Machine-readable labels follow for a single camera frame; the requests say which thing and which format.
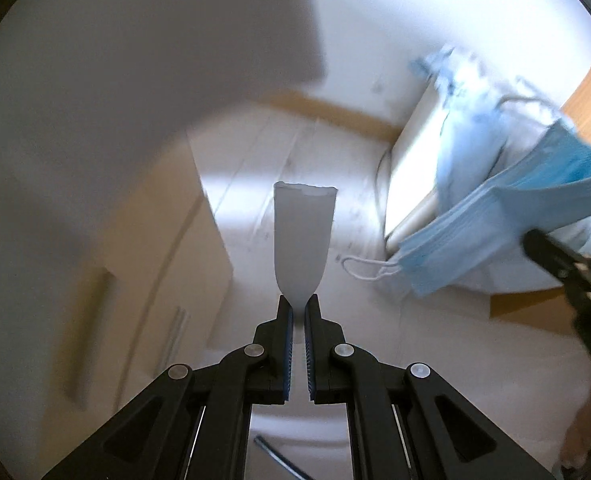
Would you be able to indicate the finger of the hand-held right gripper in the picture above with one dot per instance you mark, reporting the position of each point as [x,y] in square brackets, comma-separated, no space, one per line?
[550,252]

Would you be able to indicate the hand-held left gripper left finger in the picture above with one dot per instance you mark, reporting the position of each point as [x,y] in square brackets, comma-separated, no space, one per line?
[288,355]

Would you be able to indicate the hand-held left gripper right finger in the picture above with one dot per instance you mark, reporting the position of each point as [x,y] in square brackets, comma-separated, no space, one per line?
[309,360]

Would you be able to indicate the blue face mask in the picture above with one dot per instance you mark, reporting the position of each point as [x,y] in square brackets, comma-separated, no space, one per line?
[500,210]

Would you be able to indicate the white plastic bag roll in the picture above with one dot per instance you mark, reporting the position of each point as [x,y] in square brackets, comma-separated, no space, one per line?
[303,240]

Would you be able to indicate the person's right hand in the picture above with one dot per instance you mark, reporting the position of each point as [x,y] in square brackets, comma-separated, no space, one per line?
[583,435]

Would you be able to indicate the brown cardboard piece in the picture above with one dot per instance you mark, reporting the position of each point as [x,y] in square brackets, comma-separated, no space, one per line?
[525,310]

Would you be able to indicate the beige wooden cabinet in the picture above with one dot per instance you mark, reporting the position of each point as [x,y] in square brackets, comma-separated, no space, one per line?
[150,285]

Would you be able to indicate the cream flat panel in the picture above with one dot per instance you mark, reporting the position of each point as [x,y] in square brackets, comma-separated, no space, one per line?
[415,170]

